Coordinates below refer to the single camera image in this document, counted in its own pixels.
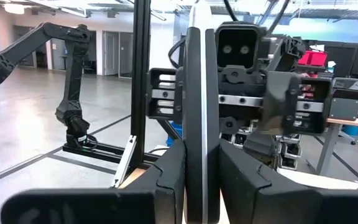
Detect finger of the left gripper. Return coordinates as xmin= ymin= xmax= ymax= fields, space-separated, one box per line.
xmin=175 ymin=66 xmax=185 ymax=126
xmin=243 ymin=71 xmax=303 ymax=169

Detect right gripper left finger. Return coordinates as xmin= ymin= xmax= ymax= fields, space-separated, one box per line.
xmin=0 ymin=139 xmax=187 ymax=224

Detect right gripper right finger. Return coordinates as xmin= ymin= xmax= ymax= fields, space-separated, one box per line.
xmin=218 ymin=139 xmax=358 ymax=224

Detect short wide-blade knife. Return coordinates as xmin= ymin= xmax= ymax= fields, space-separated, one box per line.
xmin=181 ymin=0 xmax=222 ymax=224

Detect blue storage bin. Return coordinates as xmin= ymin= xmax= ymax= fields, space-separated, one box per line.
xmin=165 ymin=122 xmax=183 ymax=147

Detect red storage bins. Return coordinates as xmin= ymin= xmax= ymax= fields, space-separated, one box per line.
xmin=296 ymin=50 xmax=328 ymax=67

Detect grey metal box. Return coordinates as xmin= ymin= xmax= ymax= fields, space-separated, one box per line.
xmin=329 ymin=97 xmax=358 ymax=121

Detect glass double door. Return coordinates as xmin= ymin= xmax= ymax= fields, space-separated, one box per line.
xmin=103 ymin=30 xmax=133 ymax=78

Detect wooden top work desk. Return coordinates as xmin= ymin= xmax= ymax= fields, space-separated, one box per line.
xmin=315 ymin=117 xmax=358 ymax=177

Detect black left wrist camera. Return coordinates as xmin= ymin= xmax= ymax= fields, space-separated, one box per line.
xmin=214 ymin=21 xmax=264 ymax=72

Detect black aluminium table frame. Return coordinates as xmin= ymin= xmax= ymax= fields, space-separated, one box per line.
xmin=62 ymin=0 xmax=180 ymax=170

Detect silver frame bracket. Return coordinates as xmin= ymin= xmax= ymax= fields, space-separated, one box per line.
xmin=110 ymin=134 xmax=137 ymax=189

